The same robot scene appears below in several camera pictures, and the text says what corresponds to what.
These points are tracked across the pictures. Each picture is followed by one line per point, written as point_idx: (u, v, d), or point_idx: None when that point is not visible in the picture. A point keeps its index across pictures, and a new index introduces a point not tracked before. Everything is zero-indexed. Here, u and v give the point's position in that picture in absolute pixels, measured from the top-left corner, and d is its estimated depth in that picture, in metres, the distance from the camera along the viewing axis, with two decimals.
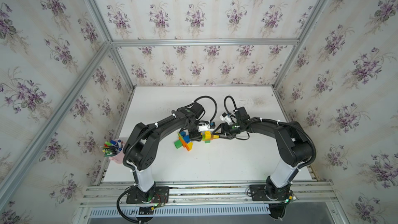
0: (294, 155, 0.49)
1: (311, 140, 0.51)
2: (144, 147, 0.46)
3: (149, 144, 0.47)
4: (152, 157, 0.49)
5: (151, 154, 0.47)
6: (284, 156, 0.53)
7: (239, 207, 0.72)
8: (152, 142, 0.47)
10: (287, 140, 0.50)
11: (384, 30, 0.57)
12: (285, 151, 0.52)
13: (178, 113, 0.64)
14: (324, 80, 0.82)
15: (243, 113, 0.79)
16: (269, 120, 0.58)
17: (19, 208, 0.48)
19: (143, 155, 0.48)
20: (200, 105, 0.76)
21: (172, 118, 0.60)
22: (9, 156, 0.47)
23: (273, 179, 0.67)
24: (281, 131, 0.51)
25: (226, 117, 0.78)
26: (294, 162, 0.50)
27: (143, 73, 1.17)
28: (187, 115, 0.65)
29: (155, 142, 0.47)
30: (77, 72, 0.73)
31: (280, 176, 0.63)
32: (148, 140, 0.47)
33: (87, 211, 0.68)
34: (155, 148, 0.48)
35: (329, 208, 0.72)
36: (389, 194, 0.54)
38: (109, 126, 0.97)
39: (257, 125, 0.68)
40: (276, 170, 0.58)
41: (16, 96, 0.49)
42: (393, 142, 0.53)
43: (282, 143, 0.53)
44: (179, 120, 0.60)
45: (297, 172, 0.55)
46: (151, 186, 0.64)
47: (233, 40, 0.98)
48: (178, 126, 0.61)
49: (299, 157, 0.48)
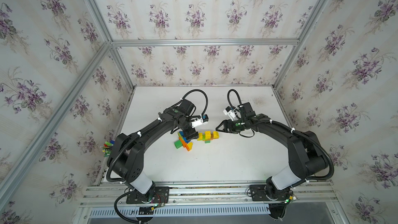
0: (305, 168, 0.46)
1: (329, 156, 0.47)
2: (128, 159, 0.47)
3: (133, 156, 0.44)
4: (138, 168, 0.45)
5: (137, 165, 0.44)
6: (295, 168, 0.50)
7: (240, 207, 0.72)
8: (136, 153, 0.44)
10: (299, 152, 0.46)
11: (384, 30, 0.57)
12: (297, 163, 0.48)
13: (164, 116, 0.59)
14: (324, 80, 0.82)
15: (249, 108, 0.74)
16: (285, 126, 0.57)
17: (19, 208, 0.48)
19: (128, 167, 0.44)
20: (189, 102, 0.71)
21: (159, 123, 0.55)
22: (9, 156, 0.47)
23: (274, 180, 0.66)
24: (295, 142, 0.47)
25: (230, 112, 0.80)
26: (306, 176, 0.46)
27: (143, 73, 1.17)
28: (174, 115, 0.61)
29: (139, 153, 0.43)
30: (77, 72, 0.73)
31: (282, 180, 0.62)
32: (132, 151, 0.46)
33: (87, 211, 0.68)
34: (141, 157, 0.44)
35: (329, 208, 0.72)
36: (389, 194, 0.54)
38: (109, 126, 0.97)
39: (267, 126, 0.62)
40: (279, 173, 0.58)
41: (16, 96, 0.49)
42: (393, 142, 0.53)
43: (295, 155, 0.48)
44: (166, 123, 0.56)
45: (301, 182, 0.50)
46: (150, 186, 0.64)
47: (233, 40, 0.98)
48: (166, 129, 0.57)
49: (312, 171, 0.45)
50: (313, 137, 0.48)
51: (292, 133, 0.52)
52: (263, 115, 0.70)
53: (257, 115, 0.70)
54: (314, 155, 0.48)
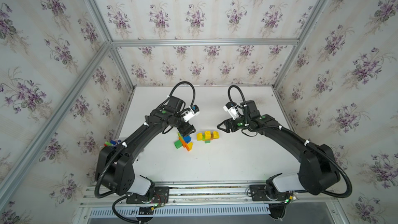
0: (319, 185, 0.43)
1: (345, 173, 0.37)
2: (117, 172, 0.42)
3: (121, 169, 0.41)
4: (130, 178, 0.43)
5: (127, 177, 0.42)
6: (308, 183, 0.47)
7: (240, 207, 0.72)
8: (124, 166, 0.41)
10: (314, 168, 0.43)
11: (384, 30, 0.57)
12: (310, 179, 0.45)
13: (151, 119, 0.56)
14: (324, 80, 0.83)
15: (253, 109, 0.67)
16: (297, 137, 0.51)
17: (19, 208, 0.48)
19: (118, 180, 0.42)
20: (177, 99, 0.66)
21: (145, 128, 0.52)
22: (9, 156, 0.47)
23: (276, 183, 0.65)
24: (310, 158, 0.43)
25: (231, 109, 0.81)
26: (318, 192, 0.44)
27: (143, 73, 1.17)
28: (162, 117, 0.57)
29: (127, 164, 0.41)
30: (77, 72, 0.73)
31: (284, 184, 0.62)
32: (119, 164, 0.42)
33: (87, 211, 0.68)
34: (130, 168, 0.42)
35: (329, 208, 0.72)
36: (390, 194, 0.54)
38: (109, 126, 0.97)
39: (275, 132, 0.57)
40: (280, 177, 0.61)
41: (16, 96, 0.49)
42: (393, 142, 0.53)
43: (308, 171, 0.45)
44: (154, 126, 0.54)
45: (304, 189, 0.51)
46: (148, 185, 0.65)
47: (233, 40, 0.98)
48: (154, 133, 0.54)
49: (325, 188, 0.43)
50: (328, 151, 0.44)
51: (304, 145, 0.48)
52: (268, 117, 0.64)
53: (261, 118, 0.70)
54: (329, 169, 0.46)
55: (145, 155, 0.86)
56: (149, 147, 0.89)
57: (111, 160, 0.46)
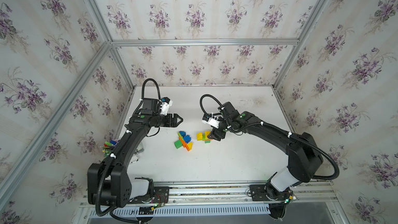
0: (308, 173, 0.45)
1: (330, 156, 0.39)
2: (115, 184, 0.40)
3: (118, 180, 0.40)
4: (128, 187, 0.42)
5: (125, 186, 0.41)
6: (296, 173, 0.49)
7: (240, 207, 0.72)
8: (119, 177, 0.40)
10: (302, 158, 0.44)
11: (384, 30, 0.57)
12: (299, 170, 0.47)
13: (132, 126, 0.55)
14: (324, 80, 0.82)
15: (230, 110, 0.67)
16: (279, 129, 0.53)
17: (19, 208, 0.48)
19: (117, 191, 0.40)
20: (151, 100, 0.65)
21: (129, 135, 0.52)
22: (9, 156, 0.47)
23: (275, 184, 0.65)
24: (296, 150, 0.44)
25: (210, 120, 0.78)
26: (307, 179, 0.46)
27: (143, 73, 1.17)
28: (144, 121, 0.58)
29: (123, 173, 0.40)
30: (77, 72, 0.73)
31: (282, 182, 0.61)
32: (114, 176, 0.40)
33: (87, 211, 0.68)
34: (127, 177, 0.41)
35: (329, 208, 0.72)
36: (390, 194, 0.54)
38: (109, 126, 0.97)
39: (258, 129, 0.57)
40: (276, 176, 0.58)
41: (16, 96, 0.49)
42: (393, 142, 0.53)
43: (296, 163, 0.47)
44: (138, 132, 0.53)
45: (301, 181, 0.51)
46: (147, 183, 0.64)
47: (232, 40, 0.98)
48: (139, 139, 0.53)
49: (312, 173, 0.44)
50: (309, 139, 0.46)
51: (288, 137, 0.49)
52: (247, 114, 0.64)
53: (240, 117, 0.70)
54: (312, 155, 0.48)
55: (145, 155, 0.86)
56: (149, 147, 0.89)
57: (104, 174, 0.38)
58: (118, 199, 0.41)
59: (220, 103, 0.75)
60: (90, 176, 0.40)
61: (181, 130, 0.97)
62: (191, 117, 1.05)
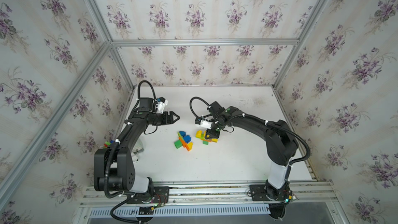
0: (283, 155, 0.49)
1: (302, 138, 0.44)
2: (120, 168, 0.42)
3: (124, 163, 0.43)
4: (132, 172, 0.45)
5: (130, 170, 0.43)
6: (274, 158, 0.53)
7: (239, 207, 0.72)
8: (125, 159, 0.43)
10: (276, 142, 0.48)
11: (384, 30, 0.57)
12: (277, 154, 0.51)
13: (133, 120, 0.60)
14: (324, 80, 0.82)
15: (217, 107, 0.73)
16: (258, 119, 0.58)
17: (19, 208, 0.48)
19: (123, 174, 0.43)
20: (146, 99, 0.69)
21: (130, 127, 0.56)
22: (9, 156, 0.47)
23: (271, 182, 0.66)
24: (271, 136, 0.49)
25: (203, 122, 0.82)
26: (284, 161, 0.50)
27: (143, 73, 1.17)
28: (143, 117, 0.62)
29: (128, 157, 0.43)
30: (77, 72, 0.73)
31: (278, 178, 0.62)
32: (120, 159, 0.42)
33: (87, 211, 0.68)
34: (130, 162, 0.44)
35: (329, 208, 0.72)
36: (390, 194, 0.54)
38: (109, 126, 0.97)
39: (241, 120, 0.62)
40: (271, 172, 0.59)
41: (16, 96, 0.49)
42: (393, 142, 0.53)
43: (273, 148, 0.51)
44: (139, 125, 0.57)
45: (290, 169, 0.55)
46: (148, 181, 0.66)
47: (232, 40, 0.98)
48: (140, 131, 0.58)
49: (288, 156, 0.49)
50: (284, 125, 0.51)
51: (266, 124, 0.54)
52: (232, 108, 0.69)
53: (225, 111, 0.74)
54: (287, 139, 0.53)
55: (145, 155, 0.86)
56: (149, 147, 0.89)
57: (110, 158, 0.46)
58: (125, 182, 0.43)
59: (208, 104, 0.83)
60: (96, 160, 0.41)
61: (181, 130, 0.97)
62: (191, 117, 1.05)
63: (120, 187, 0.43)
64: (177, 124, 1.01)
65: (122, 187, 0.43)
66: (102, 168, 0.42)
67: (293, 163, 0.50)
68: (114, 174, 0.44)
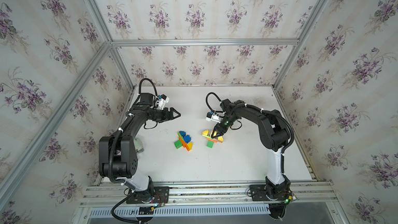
0: (271, 139, 0.56)
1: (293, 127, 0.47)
2: (124, 153, 0.45)
3: (127, 149, 0.45)
4: (134, 159, 0.47)
5: (133, 157, 0.46)
6: (264, 142, 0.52)
7: (240, 207, 0.72)
8: (128, 145, 0.45)
10: (266, 127, 0.56)
11: (384, 30, 0.57)
12: (266, 137, 0.58)
13: (134, 111, 0.63)
14: (324, 80, 0.82)
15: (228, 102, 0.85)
16: (254, 107, 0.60)
17: (19, 208, 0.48)
19: (126, 160, 0.45)
20: (147, 93, 0.74)
21: (132, 117, 0.58)
22: (9, 156, 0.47)
23: (271, 178, 0.68)
24: (262, 118, 0.57)
25: (213, 116, 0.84)
26: (272, 146, 0.56)
27: (143, 73, 1.17)
28: (143, 110, 0.64)
29: (131, 144, 0.45)
30: (77, 72, 0.73)
31: (273, 171, 0.65)
32: (124, 145, 0.45)
33: (87, 211, 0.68)
34: (133, 149, 0.47)
35: (329, 208, 0.72)
36: (390, 194, 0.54)
38: (109, 126, 0.97)
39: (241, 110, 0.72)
40: (269, 166, 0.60)
41: (16, 96, 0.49)
42: (393, 142, 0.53)
43: (263, 130, 0.58)
44: (140, 115, 0.60)
45: (284, 158, 0.59)
46: (148, 180, 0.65)
47: (232, 40, 0.98)
48: (141, 123, 0.61)
49: (278, 142, 0.55)
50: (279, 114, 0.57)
51: (260, 112, 0.63)
52: (239, 100, 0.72)
53: (233, 102, 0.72)
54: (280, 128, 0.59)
55: (145, 155, 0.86)
56: (149, 146, 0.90)
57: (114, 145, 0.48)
58: (128, 168, 0.45)
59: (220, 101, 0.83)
60: (101, 148, 0.45)
61: (181, 130, 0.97)
62: (191, 117, 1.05)
63: (124, 173, 0.45)
64: (177, 124, 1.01)
65: (126, 173, 0.45)
66: (106, 155, 0.45)
67: (284, 151, 0.58)
68: (118, 161, 0.46)
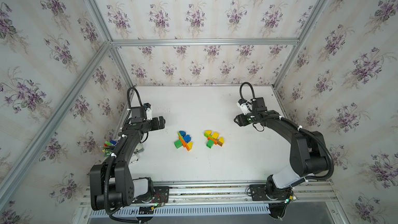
0: (303, 165, 0.47)
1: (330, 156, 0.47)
2: (119, 182, 0.41)
3: (122, 178, 0.41)
4: (131, 186, 0.43)
5: (129, 184, 0.42)
6: (294, 165, 0.51)
7: (240, 207, 0.72)
8: (123, 173, 0.41)
10: (300, 149, 0.47)
11: (384, 30, 0.57)
12: (297, 159, 0.49)
13: (127, 132, 0.58)
14: (324, 80, 0.82)
15: (260, 103, 0.74)
16: (292, 123, 0.57)
17: (19, 208, 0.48)
19: (122, 190, 0.41)
20: (138, 107, 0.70)
21: (126, 139, 0.54)
22: (9, 156, 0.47)
23: (275, 179, 0.67)
24: (297, 138, 0.48)
25: (242, 105, 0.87)
26: (303, 172, 0.48)
27: (143, 73, 1.17)
28: (138, 128, 0.60)
29: (126, 170, 0.41)
30: (77, 72, 0.73)
31: (283, 180, 0.62)
32: (118, 173, 0.41)
33: (87, 211, 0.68)
34: (129, 176, 0.42)
35: (329, 208, 0.72)
36: (390, 194, 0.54)
38: (109, 126, 0.97)
39: (274, 122, 0.63)
40: (280, 172, 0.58)
41: (16, 96, 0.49)
42: (393, 142, 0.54)
43: (296, 152, 0.49)
44: (133, 136, 0.56)
45: (302, 181, 0.54)
46: (147, 181, 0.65)
47: (232, 40, 0.98)
48: (135, 143, 0.56)
49: (311, 169, 0.46)
50: (320, 137, 0.48)
51: (298, 130, 0.52)
52: (273, 111, 0.70)
53: (267, 112, 0.69)
54: (318, 155, 0.48)
55: (145, 155, 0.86)
56: (149, 146, 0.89)
57: (108, 176, 0.44)
58: (124, 197, 0.41)
59: (253, 95, 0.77)
60: (92, 178, 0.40)
61: (181, 130, 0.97)
62: (191, 117, 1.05)
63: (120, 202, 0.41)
64: (176, 124, 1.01)
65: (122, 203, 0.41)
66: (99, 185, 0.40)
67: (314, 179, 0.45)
68: (113, 190, 0.43)
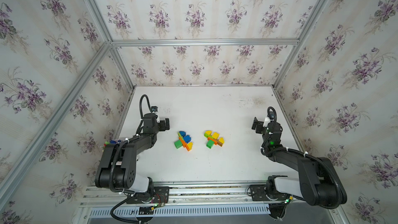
0: (314, 192, 0.43)
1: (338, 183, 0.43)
2: (126, 159, 0.46)
3: (129, 155, 0.46)
4: (133, 171, 0.46)
5: (133, 166, 0.46)
6: (305, 193, 0.47)
7: (240, 207, 0.72)
8: (131, 153, 0.47)
10: (309, 173, 0.45)
11: (384, 30, 0.57)
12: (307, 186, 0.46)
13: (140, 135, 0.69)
14: (324, 80, 0.82)
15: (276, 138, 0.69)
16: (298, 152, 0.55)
17: (19, 208, 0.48)
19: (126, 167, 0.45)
20: (150, 116, 0.73)
21: (138, 138, 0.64)
22: (9, 156, 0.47)
23: (278, 183, 0.66)
24: (304, 162, 0.47)
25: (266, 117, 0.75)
26: (315, 201, 0.43)
27: (143, 73, 1.17)
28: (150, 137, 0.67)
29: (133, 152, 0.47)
30: (77, 72, 0.73)
31: (286, 189, 0.61)
32: (127, 152, 0.47)
33: (87, 211, 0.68)
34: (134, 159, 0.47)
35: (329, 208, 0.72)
36: (390, 194, 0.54)
38: (109, 126, 0.97)
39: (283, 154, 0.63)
40: (284, 180, 0.63)
41: (16, 96, 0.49)
42: (393, 142, 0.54)
43: (305, 179, 0.47)
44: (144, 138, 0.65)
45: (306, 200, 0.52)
46: (148, 181, 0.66)
47: (232, 41, 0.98)
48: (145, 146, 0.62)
49: (323, 197, 0.41)
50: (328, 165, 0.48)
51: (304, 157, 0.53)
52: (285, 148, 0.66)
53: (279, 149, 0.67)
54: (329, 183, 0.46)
55: (145, 155, 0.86)
56: None
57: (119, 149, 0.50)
58: (126, 176, 0.44)
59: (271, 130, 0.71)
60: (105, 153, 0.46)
61: (181, 130, 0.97)
62: (191, 117, 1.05)
63: (121, 182, 0.43)
64: (176, 124, 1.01)
65: (123, 181, 0.43)
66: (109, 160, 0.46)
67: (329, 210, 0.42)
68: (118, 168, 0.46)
